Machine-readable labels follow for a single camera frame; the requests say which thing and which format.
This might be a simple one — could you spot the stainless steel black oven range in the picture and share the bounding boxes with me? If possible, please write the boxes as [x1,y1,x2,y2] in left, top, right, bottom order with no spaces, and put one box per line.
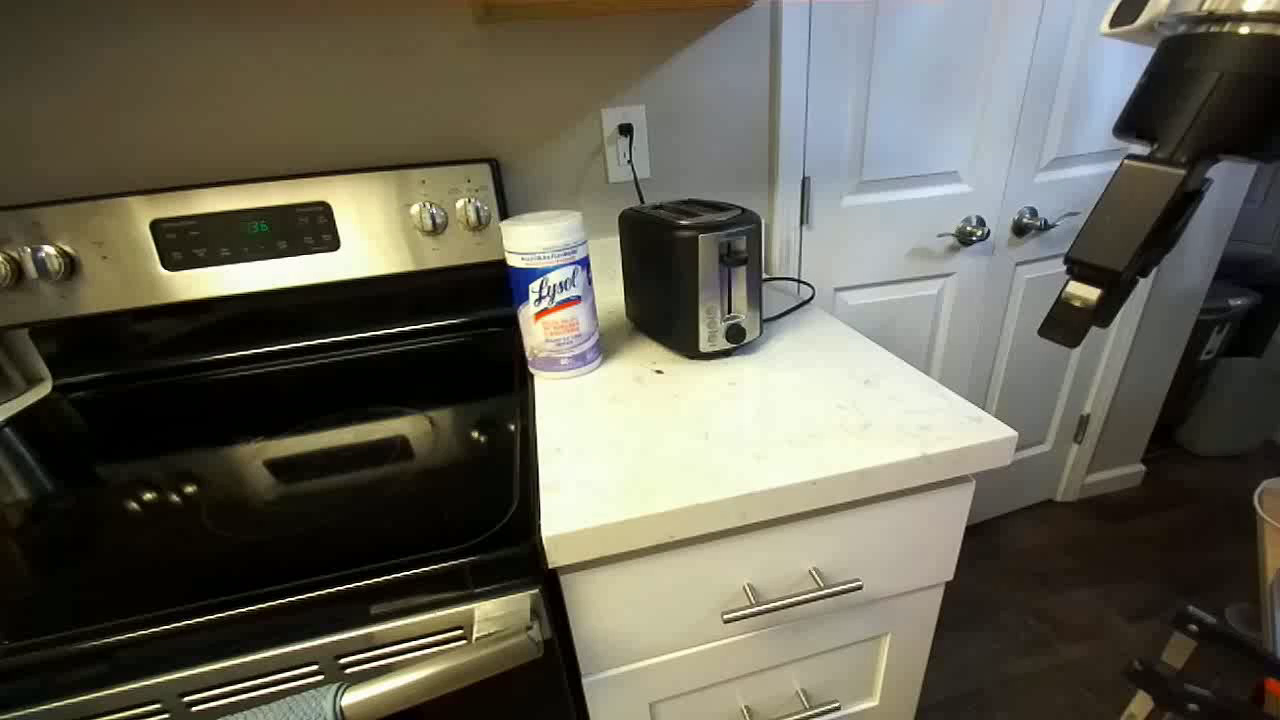
[0,158,594,720]

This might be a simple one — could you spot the white cabinet drawer front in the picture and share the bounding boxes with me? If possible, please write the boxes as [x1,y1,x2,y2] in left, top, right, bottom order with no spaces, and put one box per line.
[579,583,947,720]
[556,481,979,680]

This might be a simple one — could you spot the silver door lever handle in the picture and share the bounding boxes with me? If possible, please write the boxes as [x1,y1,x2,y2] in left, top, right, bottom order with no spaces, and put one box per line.
[936,213,1002,257]
[1007,203,1083,244]

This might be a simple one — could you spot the black stove display panel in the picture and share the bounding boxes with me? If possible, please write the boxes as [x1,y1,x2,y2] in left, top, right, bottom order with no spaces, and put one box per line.
[148,196,346,278]

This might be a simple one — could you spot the white panel door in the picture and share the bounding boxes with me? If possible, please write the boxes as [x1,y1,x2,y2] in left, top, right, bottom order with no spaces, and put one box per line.
[984,0,1260,508]
[804,0,1057,530]

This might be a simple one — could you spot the silver bar drawer handle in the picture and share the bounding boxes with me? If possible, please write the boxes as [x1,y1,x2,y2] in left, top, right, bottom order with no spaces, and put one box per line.
[718,565,870,633]
[732,683,849,720]

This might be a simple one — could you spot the silver oven door handle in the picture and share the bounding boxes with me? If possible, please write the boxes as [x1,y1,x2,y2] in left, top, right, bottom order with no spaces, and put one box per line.
[218,622,552,720]

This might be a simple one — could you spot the white wall outlet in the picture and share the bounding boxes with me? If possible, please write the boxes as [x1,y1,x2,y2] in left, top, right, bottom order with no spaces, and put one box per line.
[595,103,656,188]

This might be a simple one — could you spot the grey trash can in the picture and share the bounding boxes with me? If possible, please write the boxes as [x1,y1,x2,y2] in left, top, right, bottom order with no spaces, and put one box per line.
[1172,279,1280,459]

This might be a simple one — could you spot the silver stove knob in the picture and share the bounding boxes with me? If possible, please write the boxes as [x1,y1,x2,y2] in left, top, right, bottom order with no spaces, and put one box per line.
[30,240,82,284]
[454,191,497,236]
[407,196,454,240]

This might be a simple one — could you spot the black robot stand frame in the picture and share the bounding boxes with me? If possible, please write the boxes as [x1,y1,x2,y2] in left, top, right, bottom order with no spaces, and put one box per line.
[1117,599,1280,720]

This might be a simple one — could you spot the translucent plastic cup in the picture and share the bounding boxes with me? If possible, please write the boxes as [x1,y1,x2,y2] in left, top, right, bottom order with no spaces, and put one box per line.
[1248,478,1280,633]

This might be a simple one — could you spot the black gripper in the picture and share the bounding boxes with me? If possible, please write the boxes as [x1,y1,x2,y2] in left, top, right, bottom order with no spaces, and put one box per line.
[1035,27,1280,355]

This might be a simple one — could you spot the black and silver toaster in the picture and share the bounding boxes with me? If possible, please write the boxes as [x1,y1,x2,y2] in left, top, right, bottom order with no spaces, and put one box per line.
[616,196,770,361]

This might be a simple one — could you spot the white Lysol wipes canister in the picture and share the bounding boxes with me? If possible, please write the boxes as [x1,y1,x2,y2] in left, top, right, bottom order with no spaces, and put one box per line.
[500,209,609,382]

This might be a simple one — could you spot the white base cabinet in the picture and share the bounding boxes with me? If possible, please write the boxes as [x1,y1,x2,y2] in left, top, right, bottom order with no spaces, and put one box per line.
[556,478,979,720]

